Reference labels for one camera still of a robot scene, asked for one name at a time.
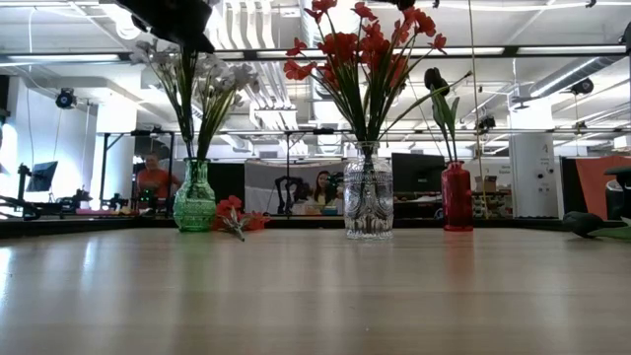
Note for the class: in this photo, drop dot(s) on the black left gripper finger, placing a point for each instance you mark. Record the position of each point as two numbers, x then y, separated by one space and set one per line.
192 37

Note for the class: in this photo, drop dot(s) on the red flower bunch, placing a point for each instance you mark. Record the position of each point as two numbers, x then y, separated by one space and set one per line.
379 42
298 71
229 204

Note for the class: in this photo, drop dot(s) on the red glass bottle vase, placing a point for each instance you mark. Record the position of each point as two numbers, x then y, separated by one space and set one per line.
457 197

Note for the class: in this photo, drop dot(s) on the green glass vase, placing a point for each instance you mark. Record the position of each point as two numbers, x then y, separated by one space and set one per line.
194 202

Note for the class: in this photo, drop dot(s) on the clear glass vase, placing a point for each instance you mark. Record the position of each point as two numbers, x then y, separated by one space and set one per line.
368 197

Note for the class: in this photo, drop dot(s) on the fluorescent ceiling light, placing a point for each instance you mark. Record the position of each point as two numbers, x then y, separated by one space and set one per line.
572 49
64 57
483 50

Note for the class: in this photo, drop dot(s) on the black metal rack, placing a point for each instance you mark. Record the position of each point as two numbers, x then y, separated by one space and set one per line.
148 132

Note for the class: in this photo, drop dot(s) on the seated person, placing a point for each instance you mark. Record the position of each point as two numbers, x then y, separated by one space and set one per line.
155 180
323 190

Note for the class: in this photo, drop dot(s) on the black display screen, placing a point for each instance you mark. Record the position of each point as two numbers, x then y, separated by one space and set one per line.
419 172

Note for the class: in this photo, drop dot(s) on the cardboard box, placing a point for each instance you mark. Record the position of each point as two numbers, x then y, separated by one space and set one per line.
487 184

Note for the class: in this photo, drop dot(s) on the tilted computer monitor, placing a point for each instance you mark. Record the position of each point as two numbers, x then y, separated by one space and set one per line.
42 176

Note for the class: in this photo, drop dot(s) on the white pillar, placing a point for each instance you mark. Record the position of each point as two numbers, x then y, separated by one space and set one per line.
535 167

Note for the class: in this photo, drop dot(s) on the orange partition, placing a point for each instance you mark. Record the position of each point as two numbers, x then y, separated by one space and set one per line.
599 187

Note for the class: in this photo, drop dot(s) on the green leafy stem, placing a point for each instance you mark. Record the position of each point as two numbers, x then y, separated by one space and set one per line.
581 223

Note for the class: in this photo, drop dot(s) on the black office chair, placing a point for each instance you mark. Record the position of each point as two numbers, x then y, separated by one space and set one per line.
618 197

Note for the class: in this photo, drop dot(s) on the silver air duct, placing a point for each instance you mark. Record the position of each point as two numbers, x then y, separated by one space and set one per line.
567 76

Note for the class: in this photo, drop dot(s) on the black metal table frame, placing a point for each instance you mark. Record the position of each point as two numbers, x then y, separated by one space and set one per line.
74 228

